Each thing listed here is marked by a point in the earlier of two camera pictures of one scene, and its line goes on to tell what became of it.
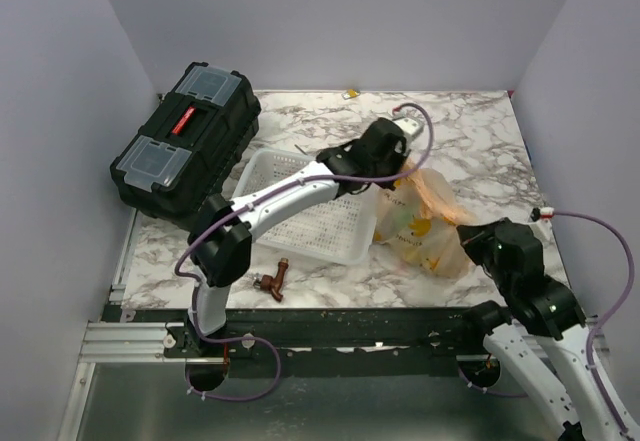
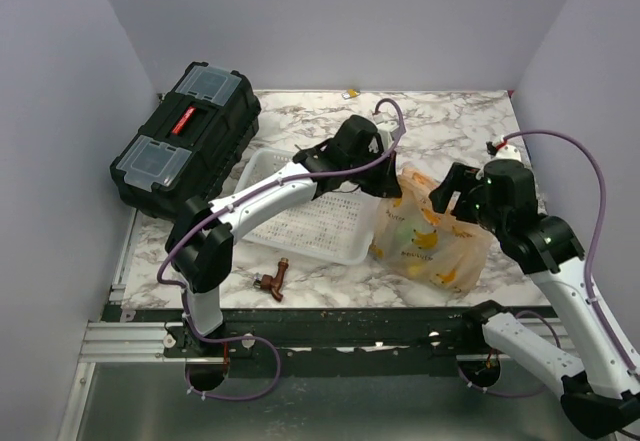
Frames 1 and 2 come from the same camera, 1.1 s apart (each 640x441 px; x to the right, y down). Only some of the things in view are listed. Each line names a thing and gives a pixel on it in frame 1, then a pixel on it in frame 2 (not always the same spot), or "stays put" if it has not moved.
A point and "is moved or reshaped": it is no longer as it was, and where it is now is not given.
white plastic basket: (344, 232) stays put
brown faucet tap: (274, 285) stays put
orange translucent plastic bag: (417, 222) is moved or reshaped
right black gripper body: (481, 244) → (479, 209)
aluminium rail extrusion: (127, 342) stays put
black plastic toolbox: (191, 148) stays put
